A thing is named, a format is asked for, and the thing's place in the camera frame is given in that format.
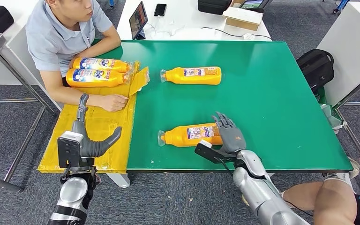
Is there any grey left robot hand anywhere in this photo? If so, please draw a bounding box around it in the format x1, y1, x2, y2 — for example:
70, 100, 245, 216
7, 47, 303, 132
72, 93, 123, 158

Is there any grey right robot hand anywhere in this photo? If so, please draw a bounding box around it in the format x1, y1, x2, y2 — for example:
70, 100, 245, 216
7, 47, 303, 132
211, 112, 247, 155

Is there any orange detergent bottle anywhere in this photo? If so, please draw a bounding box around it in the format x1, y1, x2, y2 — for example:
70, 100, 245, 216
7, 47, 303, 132
157, 122, 224, 148
66, 68, 134, 88
72, 57, 135, 74
160, 66, 223, 86

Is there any dark smartphone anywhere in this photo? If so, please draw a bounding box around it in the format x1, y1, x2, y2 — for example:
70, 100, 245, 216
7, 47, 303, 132
154, 3, 167, 17

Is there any yellow taped cardboard sheet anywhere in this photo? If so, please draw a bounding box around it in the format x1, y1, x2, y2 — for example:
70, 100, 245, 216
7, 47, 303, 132
37, 61, 151, 174

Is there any green bag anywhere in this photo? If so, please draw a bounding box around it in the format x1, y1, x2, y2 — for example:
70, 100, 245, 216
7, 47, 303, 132
315, 87, 328, 105

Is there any white plastic bag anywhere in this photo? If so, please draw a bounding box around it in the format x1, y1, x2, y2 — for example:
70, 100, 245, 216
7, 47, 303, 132
320, 104, 348, 135

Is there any black backpack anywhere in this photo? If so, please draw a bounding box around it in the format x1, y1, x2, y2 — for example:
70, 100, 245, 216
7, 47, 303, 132
296, 49, 335, 93

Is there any person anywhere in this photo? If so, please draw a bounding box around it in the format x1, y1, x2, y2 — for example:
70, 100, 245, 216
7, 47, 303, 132
241, 151, 360, 225
25, 0, 129, 113

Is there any white desk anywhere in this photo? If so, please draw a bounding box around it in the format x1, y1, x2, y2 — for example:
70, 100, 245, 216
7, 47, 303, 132
0, 0, 64, 111

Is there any brown cardboard box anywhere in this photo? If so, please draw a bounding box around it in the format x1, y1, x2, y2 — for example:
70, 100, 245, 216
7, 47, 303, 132
222, 0, 264, 32

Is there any white table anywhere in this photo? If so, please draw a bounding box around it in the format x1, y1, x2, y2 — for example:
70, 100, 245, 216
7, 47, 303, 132
116, 0, 272, 42
316, 1, 360, 107

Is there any black bag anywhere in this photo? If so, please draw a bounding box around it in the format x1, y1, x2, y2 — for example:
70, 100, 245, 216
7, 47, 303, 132
197, 0, 233, 15

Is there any black tablet on stand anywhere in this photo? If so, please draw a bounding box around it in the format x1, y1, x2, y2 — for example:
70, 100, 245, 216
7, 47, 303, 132
128, 1, 149, 40

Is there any black screen device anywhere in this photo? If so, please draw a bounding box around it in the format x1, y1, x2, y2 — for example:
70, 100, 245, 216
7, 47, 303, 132
239, 0, 273, 13

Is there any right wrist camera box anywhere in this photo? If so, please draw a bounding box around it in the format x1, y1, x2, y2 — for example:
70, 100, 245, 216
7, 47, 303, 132
194, 140, 238, 164

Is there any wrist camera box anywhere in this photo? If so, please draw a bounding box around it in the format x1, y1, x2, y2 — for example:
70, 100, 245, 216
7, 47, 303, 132
57, 131, 84, 169
194, 140, 238, 164

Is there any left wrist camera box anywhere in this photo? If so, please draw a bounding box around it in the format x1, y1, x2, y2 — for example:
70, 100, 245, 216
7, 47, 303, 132
57, 131, 84, 169

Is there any black cable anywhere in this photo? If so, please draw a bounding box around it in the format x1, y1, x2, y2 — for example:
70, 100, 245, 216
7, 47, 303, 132
201, 27, 272, 41

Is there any blue metal trolley frame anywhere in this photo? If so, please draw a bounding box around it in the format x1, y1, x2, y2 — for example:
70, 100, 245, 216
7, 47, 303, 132
332, 0, 350, 14

